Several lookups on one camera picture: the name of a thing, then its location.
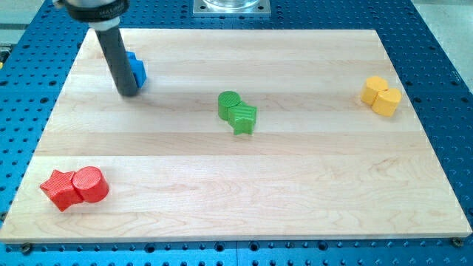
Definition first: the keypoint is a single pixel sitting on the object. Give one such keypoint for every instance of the red star block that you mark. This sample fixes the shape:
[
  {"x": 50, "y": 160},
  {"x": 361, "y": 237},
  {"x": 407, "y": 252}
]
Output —
[{"x": 60, "y": 190}]

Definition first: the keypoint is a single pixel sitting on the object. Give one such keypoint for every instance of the green star block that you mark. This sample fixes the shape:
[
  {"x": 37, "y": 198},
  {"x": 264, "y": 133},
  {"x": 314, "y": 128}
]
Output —
[{"x": 242, "y": 118}]

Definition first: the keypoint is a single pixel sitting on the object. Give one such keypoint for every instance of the silver robot base mount plate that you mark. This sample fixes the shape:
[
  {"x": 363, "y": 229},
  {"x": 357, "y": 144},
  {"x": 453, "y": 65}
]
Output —
[{"x": 214, "y": 8}]

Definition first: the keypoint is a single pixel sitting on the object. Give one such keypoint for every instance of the yellow hexagon block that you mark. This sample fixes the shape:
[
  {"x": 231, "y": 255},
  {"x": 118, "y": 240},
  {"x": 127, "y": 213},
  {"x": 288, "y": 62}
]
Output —
[{"x": 372, "y": 86}]

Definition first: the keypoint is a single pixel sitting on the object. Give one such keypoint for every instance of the yellow heart block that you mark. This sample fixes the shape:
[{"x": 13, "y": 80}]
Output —
[{"x": 386, "y": 102}]

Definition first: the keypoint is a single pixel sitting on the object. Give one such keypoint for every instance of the green cylinder block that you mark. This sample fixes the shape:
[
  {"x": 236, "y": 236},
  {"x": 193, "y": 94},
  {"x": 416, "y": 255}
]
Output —
[{"x": 225, "y": 101}]

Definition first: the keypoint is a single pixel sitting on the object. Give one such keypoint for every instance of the blue cube block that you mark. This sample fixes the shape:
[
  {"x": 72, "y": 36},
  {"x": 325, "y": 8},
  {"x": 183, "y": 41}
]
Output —
[{"x": 131, "y": 55}]

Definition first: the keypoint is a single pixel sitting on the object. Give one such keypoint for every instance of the light wooden board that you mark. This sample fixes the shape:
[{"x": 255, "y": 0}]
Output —
[{"x": 320, "y": 163}]

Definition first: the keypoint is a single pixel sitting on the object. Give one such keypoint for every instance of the blue triangle block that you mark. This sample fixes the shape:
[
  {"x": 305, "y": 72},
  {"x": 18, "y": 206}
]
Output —
[{"x": 139, "y": 72}]

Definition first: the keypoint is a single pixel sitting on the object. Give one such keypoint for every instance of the red cylinder block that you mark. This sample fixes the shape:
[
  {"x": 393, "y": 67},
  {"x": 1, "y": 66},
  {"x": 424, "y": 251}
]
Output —
[{"x": 90, "y": 184}]

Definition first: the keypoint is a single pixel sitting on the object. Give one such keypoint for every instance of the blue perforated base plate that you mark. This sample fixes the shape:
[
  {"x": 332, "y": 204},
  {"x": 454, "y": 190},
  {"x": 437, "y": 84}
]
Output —
[{"x": 429, "y": 42}]

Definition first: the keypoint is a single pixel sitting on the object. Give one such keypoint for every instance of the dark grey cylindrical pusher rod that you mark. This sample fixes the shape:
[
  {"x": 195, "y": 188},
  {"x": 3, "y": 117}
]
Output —
[{"x": 114, "y": 52}]

